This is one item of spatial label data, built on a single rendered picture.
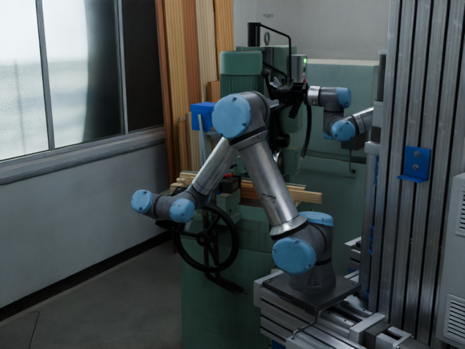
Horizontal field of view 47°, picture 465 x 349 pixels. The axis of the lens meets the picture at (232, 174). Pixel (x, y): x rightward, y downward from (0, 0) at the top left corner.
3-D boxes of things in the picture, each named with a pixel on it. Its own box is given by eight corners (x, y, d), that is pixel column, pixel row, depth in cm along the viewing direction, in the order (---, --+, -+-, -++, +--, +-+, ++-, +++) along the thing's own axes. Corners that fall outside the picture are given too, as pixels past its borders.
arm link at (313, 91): (324, 96, 206) (318, 111, 202) (312, 95, 208) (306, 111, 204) (321, 82, 201) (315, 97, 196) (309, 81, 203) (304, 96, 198)
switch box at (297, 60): (286, 91, 244) (288, 55, 240) (293, 88, 253) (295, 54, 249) (299, 91, 242) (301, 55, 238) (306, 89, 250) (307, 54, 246)
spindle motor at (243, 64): (212, 127, 224) (212, 51, 216) (230, 121, 240) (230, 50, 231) (252, 131, 217) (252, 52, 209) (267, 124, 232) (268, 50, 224)
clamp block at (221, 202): (194, 213, 217) (194, 192, 215) (210, 203, 229) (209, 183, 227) (228, 219, 211) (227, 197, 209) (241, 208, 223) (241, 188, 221)
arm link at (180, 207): (201, 194, 173) (171, 188, 178) (183, 203, 164) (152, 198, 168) (201, 217, 176) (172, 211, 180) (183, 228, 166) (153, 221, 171)
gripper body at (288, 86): (279, 77, 207) (309, 79, 202) (284, 94, 213) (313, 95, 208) (273, 91, 202) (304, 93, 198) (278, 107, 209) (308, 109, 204)
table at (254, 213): (147, 212, 228) (147, 199, 226) (183, 193, 254) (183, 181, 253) (282, 235, 203) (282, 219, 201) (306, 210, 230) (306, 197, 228)
